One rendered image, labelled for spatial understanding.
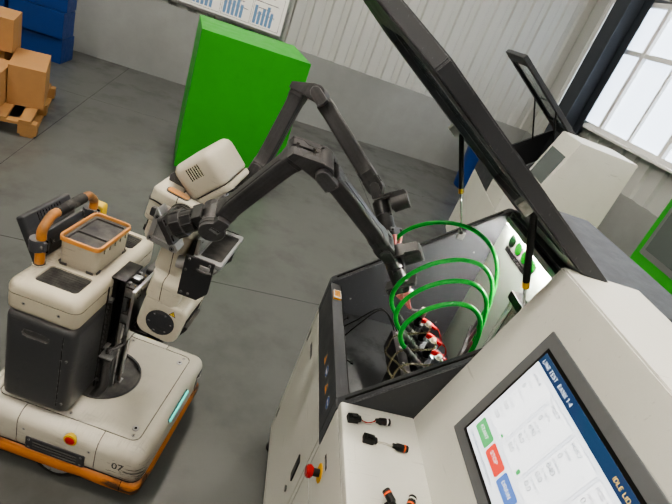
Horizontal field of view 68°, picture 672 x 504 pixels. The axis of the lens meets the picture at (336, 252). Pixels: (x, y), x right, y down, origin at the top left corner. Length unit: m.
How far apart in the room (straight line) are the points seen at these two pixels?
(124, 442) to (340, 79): 6.65
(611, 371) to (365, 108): 7.29
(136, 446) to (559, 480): 1.49
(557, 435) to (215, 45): 4.01
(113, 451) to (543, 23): 8.05
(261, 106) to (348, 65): 3.49
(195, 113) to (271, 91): 0.69
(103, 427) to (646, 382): 1.76
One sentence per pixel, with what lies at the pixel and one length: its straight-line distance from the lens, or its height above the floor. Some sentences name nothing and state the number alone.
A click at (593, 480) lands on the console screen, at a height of 1.36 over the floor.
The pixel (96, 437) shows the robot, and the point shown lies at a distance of 2.12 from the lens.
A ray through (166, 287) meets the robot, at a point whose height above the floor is 0.88.
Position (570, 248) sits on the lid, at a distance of 1.26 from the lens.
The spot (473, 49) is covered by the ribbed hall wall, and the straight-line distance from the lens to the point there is 8.45.
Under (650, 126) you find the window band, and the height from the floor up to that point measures 1.80.
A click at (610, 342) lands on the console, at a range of 1.12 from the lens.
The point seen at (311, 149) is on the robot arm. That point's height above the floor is 1.56.
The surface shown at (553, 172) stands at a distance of 4.47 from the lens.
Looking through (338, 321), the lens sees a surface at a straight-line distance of 1.76.
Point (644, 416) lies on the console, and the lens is 1.03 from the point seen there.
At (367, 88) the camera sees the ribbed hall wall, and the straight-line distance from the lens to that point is 8.06.
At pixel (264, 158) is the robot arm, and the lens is 1.83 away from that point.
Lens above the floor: 1.92
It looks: 26 degrees down
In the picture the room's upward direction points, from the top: 22 degrees clockwise
